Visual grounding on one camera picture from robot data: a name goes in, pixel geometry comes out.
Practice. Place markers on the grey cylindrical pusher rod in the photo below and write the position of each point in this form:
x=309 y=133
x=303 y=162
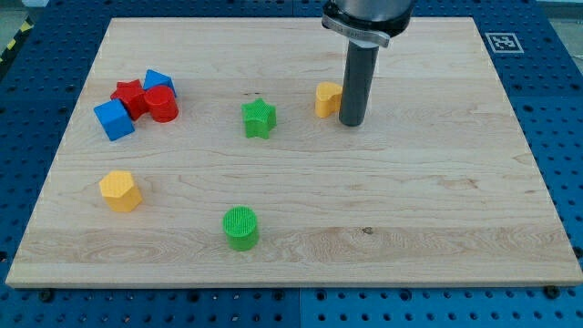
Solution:
x=357 y=80

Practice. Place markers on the yellow heart block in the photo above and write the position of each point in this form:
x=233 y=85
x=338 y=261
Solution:
x=328 y=98

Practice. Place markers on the wooden board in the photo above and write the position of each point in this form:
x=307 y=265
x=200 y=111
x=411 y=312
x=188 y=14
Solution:
x=437 y=187

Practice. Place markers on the green star block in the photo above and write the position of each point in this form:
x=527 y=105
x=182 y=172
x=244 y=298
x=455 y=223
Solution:
x=258 y=118

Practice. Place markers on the white fiducial marker tag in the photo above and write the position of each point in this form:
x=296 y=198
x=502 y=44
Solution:
x=504 y=43

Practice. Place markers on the red cylinder block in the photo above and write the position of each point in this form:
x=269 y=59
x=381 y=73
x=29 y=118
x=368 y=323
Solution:
x=161 y=104

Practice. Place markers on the green cylinder block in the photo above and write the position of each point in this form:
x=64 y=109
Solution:
x=240 y=225

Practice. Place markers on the blue triangle block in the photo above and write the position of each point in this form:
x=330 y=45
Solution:
x=154 y=78

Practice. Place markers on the red star block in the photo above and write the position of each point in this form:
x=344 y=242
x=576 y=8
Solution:
x=131 y=94

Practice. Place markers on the blue cube block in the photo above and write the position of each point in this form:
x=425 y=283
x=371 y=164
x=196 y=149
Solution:
x=114 y=119

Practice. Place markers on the yellow hexagon block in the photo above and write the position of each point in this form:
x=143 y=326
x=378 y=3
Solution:
x=120 y=191

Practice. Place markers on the yellow black hazard tape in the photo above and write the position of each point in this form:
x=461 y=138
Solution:
x=17 y=41

